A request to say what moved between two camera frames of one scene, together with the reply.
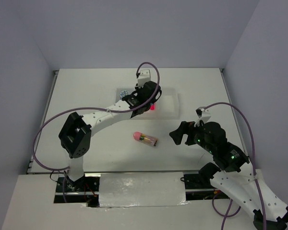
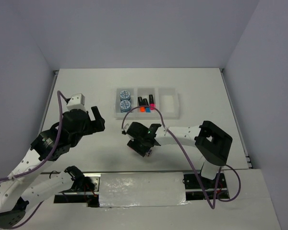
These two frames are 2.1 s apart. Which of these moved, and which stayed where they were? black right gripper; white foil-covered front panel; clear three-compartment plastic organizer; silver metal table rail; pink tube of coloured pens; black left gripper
Moved: black right gripper; black left gripper; pink tube of coloured pens
Stayed: white foil-covered front panel; silver metal table rail; clear three-compartment plastic organizer
